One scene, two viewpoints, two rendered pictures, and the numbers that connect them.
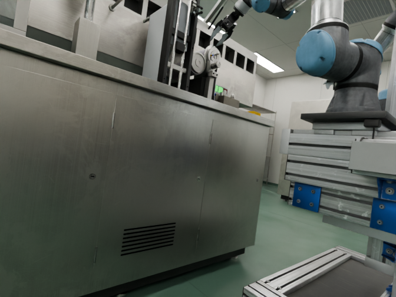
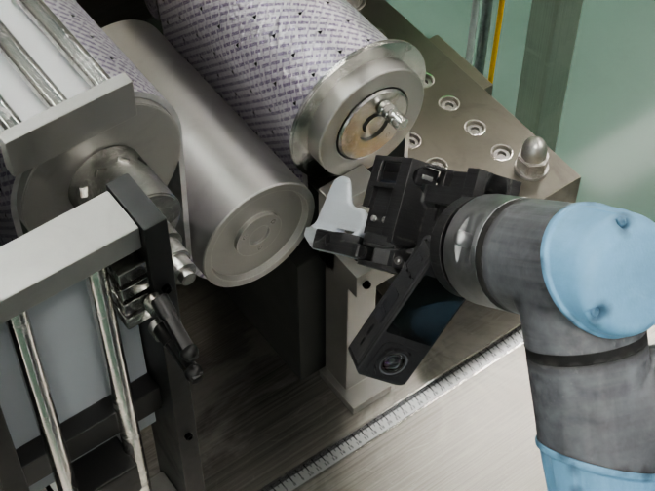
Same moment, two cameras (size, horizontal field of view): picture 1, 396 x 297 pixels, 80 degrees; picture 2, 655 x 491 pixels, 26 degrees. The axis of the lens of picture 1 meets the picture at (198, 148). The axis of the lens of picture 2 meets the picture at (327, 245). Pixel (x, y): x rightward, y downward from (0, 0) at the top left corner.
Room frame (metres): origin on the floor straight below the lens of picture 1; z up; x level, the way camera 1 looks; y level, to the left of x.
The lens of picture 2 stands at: (0.65, -0.07, 2.16)
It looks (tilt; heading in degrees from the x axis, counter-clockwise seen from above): 52 degrees down; 6
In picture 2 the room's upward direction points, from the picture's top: straight up
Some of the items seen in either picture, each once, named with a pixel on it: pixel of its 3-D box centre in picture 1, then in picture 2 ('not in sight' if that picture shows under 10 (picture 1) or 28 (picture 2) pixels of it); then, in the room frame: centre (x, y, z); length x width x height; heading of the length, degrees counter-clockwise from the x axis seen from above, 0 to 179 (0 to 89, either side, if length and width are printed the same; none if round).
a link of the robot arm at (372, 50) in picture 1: (356, 66); not in sight; (0.75, -0.46, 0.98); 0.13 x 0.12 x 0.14; 110
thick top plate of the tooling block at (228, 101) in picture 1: (210, 104); (403, 116); (1.74, -0.05, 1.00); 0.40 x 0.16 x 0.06; 42
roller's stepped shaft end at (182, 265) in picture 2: not in sight; (167, 252); (1.27, 0.11, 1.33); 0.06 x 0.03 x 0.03; 42
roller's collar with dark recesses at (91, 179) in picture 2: not in sight; (124, 202); (1.31, 0.15, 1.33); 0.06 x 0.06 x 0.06; 42
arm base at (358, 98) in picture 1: (353, 103); not in sight; (0.75, -0.47, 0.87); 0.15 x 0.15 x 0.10
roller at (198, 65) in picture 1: (185, 66); (182, 149); (1.51, 0.15, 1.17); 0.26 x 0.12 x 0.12; 42
